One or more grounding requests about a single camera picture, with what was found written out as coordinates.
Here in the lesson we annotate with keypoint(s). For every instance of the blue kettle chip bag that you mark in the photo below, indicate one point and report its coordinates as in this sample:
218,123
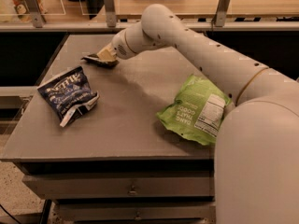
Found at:
69,94

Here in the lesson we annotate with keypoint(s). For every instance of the dark rxbar chocolate wrapper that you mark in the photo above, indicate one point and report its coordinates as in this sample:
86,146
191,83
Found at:
93,58

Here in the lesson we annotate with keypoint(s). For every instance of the right metal bracket post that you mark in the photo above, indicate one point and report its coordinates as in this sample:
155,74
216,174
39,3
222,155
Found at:
221,13

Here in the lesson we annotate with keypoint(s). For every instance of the grey upper drawer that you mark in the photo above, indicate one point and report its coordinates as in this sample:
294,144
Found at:
118,185

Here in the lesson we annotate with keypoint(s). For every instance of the grey drawer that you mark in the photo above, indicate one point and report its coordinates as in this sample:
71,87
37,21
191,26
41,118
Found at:
135,211
118,185

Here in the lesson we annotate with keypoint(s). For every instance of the middle metal bracket post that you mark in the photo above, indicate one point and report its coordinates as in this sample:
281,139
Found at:
111,18

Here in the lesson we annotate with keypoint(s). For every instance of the grey lower drawer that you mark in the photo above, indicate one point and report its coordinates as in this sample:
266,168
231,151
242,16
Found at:
135,211

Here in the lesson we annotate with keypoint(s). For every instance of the metal bracket post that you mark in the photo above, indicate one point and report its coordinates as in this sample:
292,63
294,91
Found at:
35,13
221,13
111,18

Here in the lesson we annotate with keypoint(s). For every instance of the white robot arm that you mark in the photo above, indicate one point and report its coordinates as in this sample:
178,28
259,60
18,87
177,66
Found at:
257,148

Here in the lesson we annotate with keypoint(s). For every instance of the left metal bracket post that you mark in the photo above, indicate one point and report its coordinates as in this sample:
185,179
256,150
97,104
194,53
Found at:
35,13

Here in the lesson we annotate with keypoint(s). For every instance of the green chip bag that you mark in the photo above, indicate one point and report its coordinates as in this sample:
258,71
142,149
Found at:
197,111

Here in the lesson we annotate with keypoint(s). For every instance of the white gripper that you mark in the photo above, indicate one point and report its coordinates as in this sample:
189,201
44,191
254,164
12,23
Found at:
120,47

